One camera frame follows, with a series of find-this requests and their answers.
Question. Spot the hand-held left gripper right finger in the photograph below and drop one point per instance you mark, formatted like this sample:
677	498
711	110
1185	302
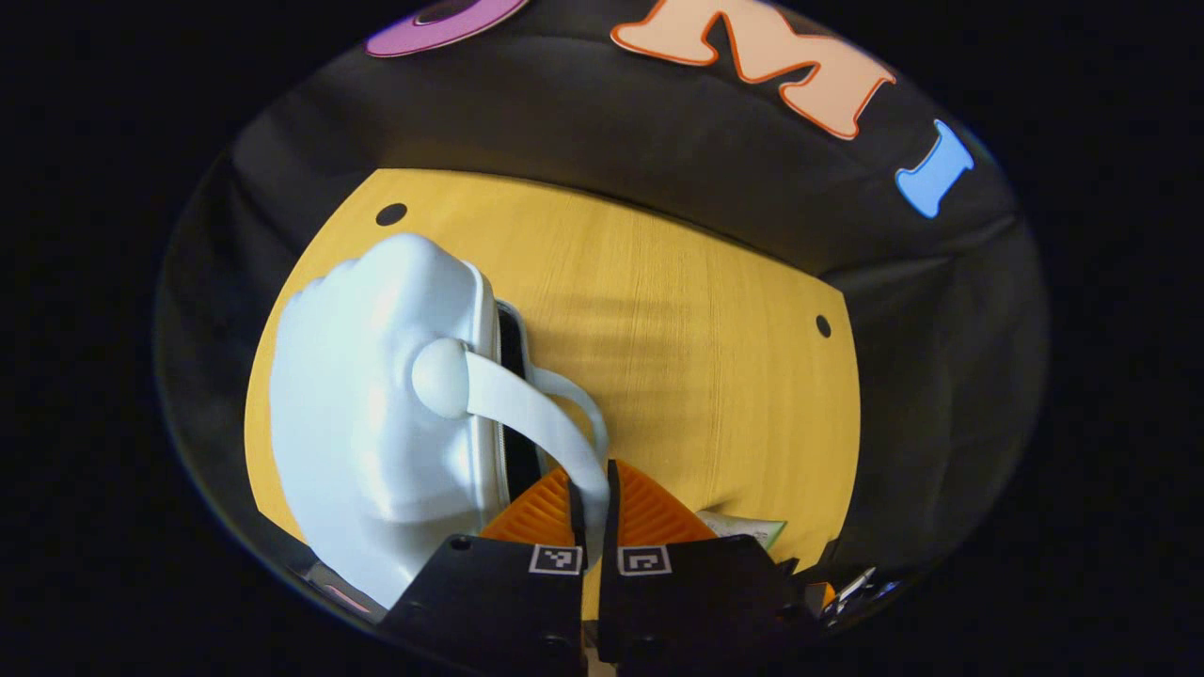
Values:
687	592

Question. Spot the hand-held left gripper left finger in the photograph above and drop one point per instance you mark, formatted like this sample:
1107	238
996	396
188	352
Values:
499	602

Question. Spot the large green grey cream tube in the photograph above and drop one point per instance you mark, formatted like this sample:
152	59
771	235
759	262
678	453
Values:
748	529

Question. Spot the white hard-shell suitcase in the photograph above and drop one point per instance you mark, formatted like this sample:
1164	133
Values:
367	423

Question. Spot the black backdrop cloth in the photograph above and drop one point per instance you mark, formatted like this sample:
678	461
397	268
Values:
611	122

